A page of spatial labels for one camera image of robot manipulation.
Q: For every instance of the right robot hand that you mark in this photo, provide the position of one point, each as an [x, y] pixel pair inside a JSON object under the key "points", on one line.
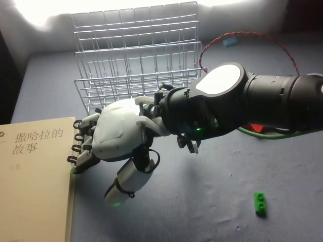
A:
{"points": [[116, 131]]}

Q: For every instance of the cream paperback book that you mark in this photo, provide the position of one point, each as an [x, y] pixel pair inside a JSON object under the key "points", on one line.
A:
{"points": [[32, 189]]}

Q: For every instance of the red toy brick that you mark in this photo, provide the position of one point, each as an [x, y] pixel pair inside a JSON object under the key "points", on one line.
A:
{"points": [[257, 127]]}

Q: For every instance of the blue toy brick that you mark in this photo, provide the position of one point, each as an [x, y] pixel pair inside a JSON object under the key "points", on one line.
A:
{"points": [[230, 41]]}

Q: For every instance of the green toy brick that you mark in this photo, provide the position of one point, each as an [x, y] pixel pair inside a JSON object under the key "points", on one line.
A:
{"points": [[260, 204]]}

